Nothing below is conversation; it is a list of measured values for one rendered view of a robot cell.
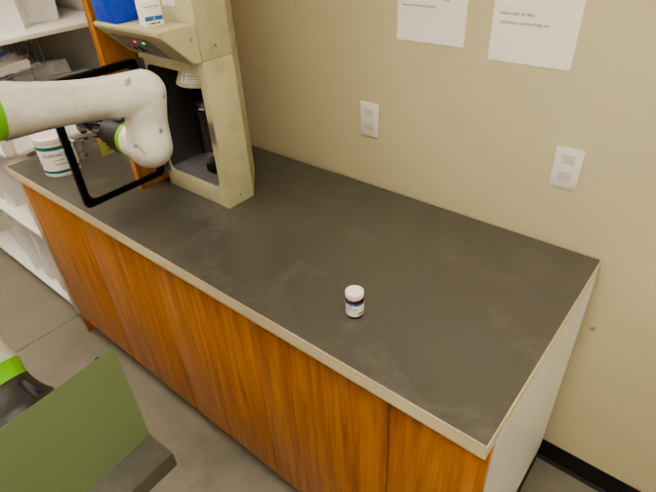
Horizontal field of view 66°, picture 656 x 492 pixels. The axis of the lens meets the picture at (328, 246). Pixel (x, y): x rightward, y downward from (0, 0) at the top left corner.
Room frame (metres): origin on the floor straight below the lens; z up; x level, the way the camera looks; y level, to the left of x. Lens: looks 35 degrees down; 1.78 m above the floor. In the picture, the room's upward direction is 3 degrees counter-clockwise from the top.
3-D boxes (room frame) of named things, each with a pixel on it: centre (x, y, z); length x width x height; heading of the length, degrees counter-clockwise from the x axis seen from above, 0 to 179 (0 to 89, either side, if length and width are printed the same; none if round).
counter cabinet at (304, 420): (1.48, 0.26, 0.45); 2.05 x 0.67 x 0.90; 49
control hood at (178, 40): (1.50, 0.47, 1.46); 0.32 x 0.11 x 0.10; 49
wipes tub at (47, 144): (1.81, 1.01, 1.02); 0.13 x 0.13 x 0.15
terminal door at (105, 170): (1.51, 0.66, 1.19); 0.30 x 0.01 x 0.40; 139
